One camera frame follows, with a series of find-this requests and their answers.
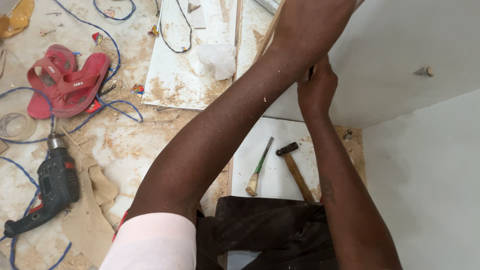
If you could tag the person's right hand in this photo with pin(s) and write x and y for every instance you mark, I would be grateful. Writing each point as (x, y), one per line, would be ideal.
(317, 93)

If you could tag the metal shelf pin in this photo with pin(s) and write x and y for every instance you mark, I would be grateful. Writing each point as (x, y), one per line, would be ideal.
(425, 71)

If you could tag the yellow plastic bag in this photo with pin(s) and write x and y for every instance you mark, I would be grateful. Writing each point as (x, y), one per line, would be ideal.
(15, 17)

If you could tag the person's right fingers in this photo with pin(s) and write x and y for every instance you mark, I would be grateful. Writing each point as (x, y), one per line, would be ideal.
(320, 69)

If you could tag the red candy wrapper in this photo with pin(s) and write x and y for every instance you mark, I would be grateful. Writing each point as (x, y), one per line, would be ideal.
(97, 38)

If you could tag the thin wooden edge strip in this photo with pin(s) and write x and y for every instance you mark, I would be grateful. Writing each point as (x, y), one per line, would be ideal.
(267, 37)

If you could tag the small metal fitting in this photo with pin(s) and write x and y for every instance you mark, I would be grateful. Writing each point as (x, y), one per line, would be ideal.
(348, 135)

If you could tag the yellow candy wrapper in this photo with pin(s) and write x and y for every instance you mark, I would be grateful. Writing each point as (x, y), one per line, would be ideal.
(153, 30)

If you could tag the white cabinet side panel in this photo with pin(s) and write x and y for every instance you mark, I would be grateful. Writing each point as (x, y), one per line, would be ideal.
(423, 187)

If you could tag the red rubber sandal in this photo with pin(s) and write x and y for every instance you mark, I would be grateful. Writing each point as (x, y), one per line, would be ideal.
(80, 88)
(47, 77)

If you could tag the dark green electric drill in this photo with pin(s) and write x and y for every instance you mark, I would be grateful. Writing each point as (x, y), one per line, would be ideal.
(52, 183)

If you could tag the small white board offcut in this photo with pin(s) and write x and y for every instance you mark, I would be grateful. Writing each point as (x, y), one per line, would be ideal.
(198, 15)

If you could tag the white plastic bag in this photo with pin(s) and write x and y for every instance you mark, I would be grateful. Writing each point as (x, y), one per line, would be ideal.
(219, 60)

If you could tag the small white laminate board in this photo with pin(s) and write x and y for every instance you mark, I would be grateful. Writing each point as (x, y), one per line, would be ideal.
(277, 176)

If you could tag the person's left hand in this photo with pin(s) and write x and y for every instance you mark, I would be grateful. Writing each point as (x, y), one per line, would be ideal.
(311, 30)

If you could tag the large white laminate board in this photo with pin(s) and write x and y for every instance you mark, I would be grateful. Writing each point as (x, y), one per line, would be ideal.
(172, 75)

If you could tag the person's dark trousers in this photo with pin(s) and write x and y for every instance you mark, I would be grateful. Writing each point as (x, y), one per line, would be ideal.
(270, 232)

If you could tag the colourful candy wrapper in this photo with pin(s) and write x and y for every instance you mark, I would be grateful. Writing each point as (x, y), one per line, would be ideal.
(137, 89)

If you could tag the clear tape roll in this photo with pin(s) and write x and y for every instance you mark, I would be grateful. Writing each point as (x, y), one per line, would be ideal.
(15, 125)

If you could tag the brown paper sheet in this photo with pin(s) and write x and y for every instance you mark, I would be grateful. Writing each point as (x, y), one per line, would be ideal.
(92, 210)

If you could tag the person's pink sleeve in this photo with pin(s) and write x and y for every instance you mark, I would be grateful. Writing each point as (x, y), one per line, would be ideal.
(153, 243)

